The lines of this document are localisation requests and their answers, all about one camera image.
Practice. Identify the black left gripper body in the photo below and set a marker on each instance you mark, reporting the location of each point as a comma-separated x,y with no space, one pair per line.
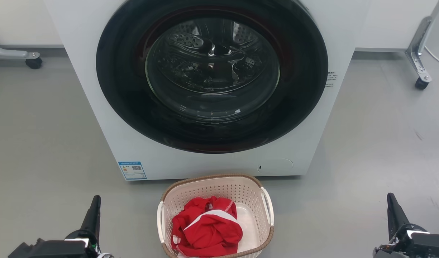
91,243

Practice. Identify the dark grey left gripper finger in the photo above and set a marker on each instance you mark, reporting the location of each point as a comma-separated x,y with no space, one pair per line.
89,220
97,218

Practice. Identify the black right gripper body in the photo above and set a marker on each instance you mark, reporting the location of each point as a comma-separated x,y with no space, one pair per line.
400,238

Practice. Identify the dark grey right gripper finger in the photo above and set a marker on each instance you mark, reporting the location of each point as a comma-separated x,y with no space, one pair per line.
391,222
400,220

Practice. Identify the cream perforated laundry basket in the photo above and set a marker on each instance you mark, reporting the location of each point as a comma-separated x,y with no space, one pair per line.
219,188

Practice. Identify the blue energy label sticker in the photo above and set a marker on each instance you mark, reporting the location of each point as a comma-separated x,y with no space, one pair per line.
132,170

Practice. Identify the white front-load washing machine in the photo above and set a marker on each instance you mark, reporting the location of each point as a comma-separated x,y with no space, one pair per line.
97,118

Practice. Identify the round dark glass washer door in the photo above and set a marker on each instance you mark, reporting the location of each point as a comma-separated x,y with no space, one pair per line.
126,107

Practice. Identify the red and white garment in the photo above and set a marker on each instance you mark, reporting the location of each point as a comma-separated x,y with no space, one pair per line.
212,233

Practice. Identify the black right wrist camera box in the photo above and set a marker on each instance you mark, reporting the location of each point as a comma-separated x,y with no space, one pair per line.
429,245

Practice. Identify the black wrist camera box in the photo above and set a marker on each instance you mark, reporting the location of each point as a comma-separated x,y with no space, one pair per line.
429,245
51,249

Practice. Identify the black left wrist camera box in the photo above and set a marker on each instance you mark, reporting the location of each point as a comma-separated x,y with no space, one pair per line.
51,249

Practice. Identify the grey metal frame with caster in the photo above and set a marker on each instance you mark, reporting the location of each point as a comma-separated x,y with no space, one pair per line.
11,54
418,50

